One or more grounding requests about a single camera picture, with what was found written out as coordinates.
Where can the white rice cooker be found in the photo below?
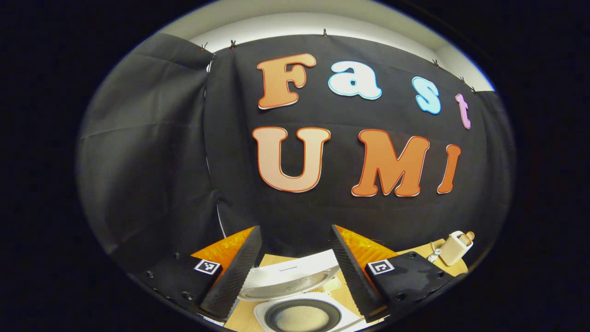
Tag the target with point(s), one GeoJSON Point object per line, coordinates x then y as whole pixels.
{"type": "Point", "coordinates": [290, 272]}

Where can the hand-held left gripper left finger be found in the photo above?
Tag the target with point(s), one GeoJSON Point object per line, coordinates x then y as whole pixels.
{"type": "Point", "coordinates": [235, 276]}

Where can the cream toaster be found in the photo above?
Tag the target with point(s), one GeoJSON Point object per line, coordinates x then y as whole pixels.
{"type": "Point", "coordinates": [454, 251]}

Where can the white drink bottle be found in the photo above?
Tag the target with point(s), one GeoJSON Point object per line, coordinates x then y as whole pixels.
{"type": "Point", "coordinates": [434, 255]}

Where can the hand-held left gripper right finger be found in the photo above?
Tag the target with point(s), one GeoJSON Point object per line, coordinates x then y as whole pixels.
{"type": "Point", "coordinates": [352, 276]}

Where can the white rice heap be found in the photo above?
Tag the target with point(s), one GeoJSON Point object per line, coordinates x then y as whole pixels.
{"type": "Point", "coordinates": [302, 319]}

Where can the bread slice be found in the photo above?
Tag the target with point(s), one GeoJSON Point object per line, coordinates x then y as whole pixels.
{"type": "Point", "coordinates": [462, 238]}
{"type": "Point", "coordinates": [469, 236]}

